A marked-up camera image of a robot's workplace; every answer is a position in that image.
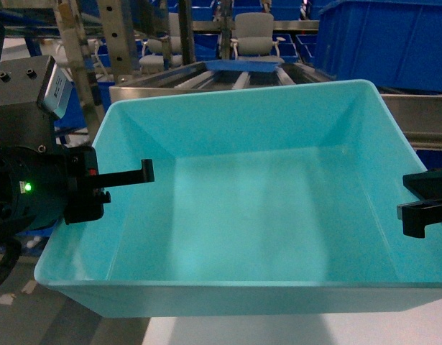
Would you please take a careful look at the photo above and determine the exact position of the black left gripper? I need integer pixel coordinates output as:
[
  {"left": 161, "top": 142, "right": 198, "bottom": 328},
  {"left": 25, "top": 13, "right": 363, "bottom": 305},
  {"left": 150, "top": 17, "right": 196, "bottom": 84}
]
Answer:
[{"left": 12, "top": 146, "right": 155, "bottom": 230}]

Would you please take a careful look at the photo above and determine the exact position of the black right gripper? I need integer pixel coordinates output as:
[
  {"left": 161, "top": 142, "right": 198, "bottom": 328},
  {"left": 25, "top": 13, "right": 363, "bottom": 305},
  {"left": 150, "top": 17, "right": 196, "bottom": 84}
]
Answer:
[{"left": 397, "top": 168, "right": 442, "bottom": 238}]

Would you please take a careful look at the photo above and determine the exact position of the teal plastic bin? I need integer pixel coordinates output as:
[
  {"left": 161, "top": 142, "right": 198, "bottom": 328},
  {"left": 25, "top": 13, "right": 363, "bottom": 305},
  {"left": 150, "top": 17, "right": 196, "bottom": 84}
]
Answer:
[{"left": 34, "top": 80, "right": 442, "bottom": 318}]

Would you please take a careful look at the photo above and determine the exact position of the stainless steel roller shelf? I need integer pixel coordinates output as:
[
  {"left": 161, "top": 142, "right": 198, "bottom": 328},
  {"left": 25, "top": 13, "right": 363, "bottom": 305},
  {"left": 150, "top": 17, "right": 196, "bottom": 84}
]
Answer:
[{"left": 109, "top": 60, "right": 442, "bottom": 151}]

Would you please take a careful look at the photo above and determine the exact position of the grey office chair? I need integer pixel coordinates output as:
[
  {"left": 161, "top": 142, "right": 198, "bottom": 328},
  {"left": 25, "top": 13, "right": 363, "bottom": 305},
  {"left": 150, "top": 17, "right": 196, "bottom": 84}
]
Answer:
[{"left": 139, "top": 13, "right": 183, "bottom": 74}]

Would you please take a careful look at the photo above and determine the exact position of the large blue bin right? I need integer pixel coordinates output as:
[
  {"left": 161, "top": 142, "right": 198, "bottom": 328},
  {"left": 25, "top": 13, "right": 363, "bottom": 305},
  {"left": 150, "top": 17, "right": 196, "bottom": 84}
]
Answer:
[{"left": 313, "top": 1, "right": 442, "bottom": 92}]

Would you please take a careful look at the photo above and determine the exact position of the grey chair with white arms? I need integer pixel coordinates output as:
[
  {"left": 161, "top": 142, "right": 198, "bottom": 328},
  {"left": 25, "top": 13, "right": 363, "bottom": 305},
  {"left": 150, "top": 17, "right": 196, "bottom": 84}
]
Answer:
[{"left": 230, "top": 12, "right": 285, "bottom": 63}]

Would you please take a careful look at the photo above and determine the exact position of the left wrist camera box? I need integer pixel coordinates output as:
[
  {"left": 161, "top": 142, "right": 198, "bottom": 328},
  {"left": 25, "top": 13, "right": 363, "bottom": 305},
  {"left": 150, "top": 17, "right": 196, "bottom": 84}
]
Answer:
[{"left": 38, "top": 55, "right": 73, "bottom": 120}]

